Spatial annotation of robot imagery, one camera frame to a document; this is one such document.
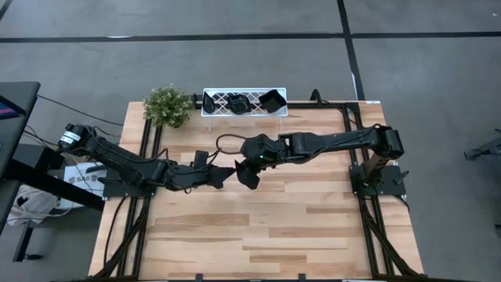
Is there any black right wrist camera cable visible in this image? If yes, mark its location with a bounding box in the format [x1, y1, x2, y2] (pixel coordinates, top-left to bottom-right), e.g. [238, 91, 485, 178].
[214, 133, 247, 156]

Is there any white printed cardboard box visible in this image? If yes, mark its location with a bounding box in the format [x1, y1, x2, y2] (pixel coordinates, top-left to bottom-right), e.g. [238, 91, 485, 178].
[58, 162, 106, 211]

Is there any black oval mini plate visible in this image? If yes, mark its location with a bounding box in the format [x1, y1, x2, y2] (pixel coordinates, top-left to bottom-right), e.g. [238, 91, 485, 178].
[225, 92, 253, 116]

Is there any lit display screen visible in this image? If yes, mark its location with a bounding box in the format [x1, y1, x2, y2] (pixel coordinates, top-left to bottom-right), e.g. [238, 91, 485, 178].
[0, 96, 21, 121]

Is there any black square mini plate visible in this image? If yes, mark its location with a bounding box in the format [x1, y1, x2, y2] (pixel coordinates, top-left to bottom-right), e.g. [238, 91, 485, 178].
[258, 89, 288, 114]

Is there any black left base cable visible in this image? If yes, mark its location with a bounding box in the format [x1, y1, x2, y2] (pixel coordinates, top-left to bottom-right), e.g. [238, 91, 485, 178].
[102, 195, 128, 271]

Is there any green potted plant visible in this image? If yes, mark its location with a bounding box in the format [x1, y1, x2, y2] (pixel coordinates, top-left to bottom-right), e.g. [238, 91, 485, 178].
[142, 83, 196, 129]

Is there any white lattice wire rack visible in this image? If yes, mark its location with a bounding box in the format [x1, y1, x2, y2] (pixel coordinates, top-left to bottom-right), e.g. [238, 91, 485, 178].
[200, 87, 289, 132]

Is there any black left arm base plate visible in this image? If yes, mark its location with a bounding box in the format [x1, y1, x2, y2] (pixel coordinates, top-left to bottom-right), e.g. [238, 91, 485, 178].
[102, 172, 158, 198]

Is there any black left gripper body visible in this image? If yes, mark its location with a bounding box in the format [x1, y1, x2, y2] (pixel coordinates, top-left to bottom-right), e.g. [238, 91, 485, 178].
[164, 166, 225, 192]

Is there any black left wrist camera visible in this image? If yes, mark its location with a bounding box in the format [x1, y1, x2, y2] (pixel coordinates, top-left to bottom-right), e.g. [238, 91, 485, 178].
[194, 150, 210, 169]

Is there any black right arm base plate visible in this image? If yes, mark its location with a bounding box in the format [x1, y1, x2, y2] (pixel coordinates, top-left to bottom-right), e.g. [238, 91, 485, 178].
[349, 164, 407, 197]

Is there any white plastic bag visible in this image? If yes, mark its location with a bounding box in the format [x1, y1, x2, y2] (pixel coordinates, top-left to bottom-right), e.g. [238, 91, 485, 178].
[6, 183, 59, 226]

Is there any grey tripod stand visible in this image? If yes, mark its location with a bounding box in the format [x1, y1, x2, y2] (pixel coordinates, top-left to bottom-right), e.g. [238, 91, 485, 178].
[463, 128, 501, 173]

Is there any black desk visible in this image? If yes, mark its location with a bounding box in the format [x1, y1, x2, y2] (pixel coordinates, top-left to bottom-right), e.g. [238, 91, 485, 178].
[0, 81, 106, 263]

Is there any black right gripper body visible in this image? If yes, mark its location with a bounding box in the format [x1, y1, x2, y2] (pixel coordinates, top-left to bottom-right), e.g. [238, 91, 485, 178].
[239, 135, 293, 168]

